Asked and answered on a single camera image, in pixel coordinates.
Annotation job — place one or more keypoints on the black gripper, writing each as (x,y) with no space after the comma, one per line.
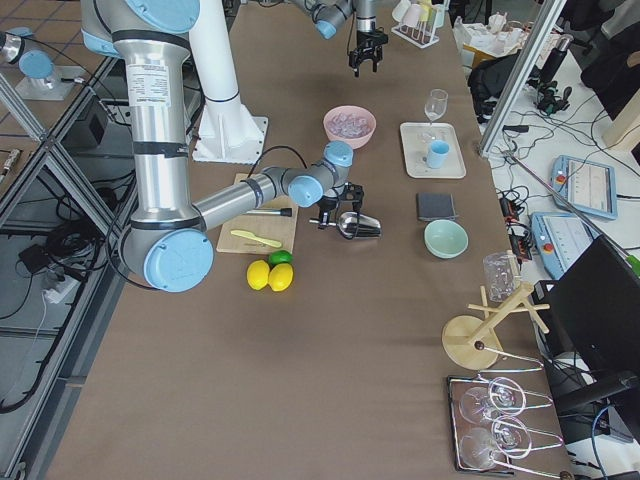
(328,204)
(366,39)

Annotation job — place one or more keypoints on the silver metal ice scoop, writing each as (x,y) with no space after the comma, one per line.
(352,225)

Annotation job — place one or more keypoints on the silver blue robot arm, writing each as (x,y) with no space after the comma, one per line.
(328,18)
(184,103)

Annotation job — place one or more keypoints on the pink plastic cup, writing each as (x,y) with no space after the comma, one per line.
(407,13)

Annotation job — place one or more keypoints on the pink bowl with ice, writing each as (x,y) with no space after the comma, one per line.
(351,124)

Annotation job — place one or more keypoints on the blue cup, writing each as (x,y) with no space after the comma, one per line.
(437,154)

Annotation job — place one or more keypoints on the wooden cup tree stand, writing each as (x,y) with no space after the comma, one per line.
(472,342)

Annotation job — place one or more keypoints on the grey folded cloth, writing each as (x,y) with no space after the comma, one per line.
(435,206)

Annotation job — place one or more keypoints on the clear wine glass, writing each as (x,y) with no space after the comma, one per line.
(434,108)

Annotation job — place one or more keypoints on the cream serving tray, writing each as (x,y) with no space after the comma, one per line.
(415,151)

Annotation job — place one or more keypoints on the yellow plastic knife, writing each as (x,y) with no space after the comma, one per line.
(253,237)

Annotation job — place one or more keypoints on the green lime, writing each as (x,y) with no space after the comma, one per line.
(280,257)

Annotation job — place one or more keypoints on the wooden cutting board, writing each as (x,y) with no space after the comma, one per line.
(274,227)

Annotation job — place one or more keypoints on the green bowl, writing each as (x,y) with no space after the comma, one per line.
(445,239)

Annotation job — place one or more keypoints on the yellow lemon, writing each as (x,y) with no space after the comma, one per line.
(257,274)
(281,277)

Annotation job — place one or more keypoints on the black backpack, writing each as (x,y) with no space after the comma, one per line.
(487,81)

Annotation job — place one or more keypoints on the clear glass mug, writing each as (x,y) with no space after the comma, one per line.
(502,276)

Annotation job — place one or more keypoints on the black water bottle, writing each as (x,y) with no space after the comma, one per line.
(555,59)

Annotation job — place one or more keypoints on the blue teach pendant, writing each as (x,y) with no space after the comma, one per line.
(589,186)
(560,239)

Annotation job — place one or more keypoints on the hanging wine glass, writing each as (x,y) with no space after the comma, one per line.
(487,448)
(494,398)

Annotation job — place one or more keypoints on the black tray glass rack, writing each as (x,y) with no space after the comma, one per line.
(541,440)

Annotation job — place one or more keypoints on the black monitor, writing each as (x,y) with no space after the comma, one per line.
(596,302)

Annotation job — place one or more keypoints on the white wire cup rack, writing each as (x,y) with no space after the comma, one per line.
(425,33)

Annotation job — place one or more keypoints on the aluminium frame post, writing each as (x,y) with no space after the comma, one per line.
(543,24)

